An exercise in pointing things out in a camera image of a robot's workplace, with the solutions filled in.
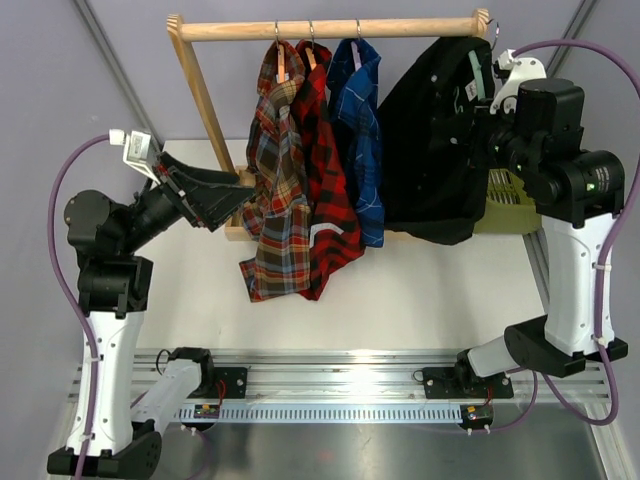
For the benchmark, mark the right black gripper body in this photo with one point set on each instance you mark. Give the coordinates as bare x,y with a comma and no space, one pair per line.
484,139

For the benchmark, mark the mint green hanger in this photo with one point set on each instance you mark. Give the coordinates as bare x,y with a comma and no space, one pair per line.
475,89

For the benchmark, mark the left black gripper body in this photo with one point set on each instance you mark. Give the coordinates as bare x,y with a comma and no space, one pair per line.
168,173

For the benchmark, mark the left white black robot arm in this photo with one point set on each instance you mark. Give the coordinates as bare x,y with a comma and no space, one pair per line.
113,436

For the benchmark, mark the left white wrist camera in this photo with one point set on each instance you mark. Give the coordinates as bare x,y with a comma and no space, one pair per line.
136,151

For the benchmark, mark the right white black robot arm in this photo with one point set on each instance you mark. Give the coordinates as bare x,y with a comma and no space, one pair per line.
579,195

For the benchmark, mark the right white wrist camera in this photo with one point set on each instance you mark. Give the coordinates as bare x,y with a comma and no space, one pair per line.
518,70

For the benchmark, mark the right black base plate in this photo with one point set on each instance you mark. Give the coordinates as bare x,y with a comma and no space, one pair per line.
460,383

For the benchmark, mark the green plastic basket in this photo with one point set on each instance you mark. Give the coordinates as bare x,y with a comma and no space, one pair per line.
508,209

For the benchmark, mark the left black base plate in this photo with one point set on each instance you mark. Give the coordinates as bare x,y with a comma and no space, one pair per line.
231,381

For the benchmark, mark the wooden hanger of red shirt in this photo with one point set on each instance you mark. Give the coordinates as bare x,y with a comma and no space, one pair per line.
310,51

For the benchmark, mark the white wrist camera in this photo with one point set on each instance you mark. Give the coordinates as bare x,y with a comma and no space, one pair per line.
136,151
518,70

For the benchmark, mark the wooden hanger of brown shirt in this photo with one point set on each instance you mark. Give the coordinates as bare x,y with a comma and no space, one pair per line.
282,74

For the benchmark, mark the red black plaid shirt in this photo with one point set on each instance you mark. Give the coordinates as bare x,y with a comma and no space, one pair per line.
334,232

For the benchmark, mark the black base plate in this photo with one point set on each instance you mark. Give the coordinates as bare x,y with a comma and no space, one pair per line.
231,381
460,383

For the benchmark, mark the blue plaid shirt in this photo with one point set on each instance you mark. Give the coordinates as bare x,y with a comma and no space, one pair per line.
353,114

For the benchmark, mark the lilac hanger of blue shirt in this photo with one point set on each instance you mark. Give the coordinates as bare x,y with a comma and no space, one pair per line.
356,57

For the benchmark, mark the aluminium mounting rail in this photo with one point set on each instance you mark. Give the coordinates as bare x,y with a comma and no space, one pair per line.
370,387

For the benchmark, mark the wooden clothes rack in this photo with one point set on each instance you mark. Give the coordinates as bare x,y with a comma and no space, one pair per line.
184,35

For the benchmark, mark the brown plaid shirt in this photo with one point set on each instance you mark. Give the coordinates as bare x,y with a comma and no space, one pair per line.
278,216

